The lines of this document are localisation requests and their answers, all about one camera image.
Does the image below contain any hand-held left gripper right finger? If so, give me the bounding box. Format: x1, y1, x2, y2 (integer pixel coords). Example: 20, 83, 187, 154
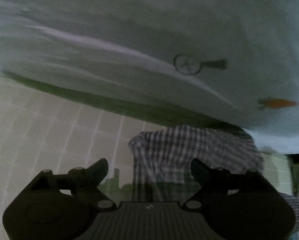
182, 158, 272, 209

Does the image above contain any blue checked shirt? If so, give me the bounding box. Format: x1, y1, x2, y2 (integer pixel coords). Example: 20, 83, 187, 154
128, 125, 299, 234

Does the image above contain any carrot print quilt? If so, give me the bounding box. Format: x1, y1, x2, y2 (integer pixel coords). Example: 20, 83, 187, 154
0, 0, 299, 155

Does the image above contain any green grid bed sheet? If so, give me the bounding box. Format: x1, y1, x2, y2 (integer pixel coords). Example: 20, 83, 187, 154
0, 73, 299, 240

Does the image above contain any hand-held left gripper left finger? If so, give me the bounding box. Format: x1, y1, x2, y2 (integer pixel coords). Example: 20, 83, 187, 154
27, 158, 115, 209

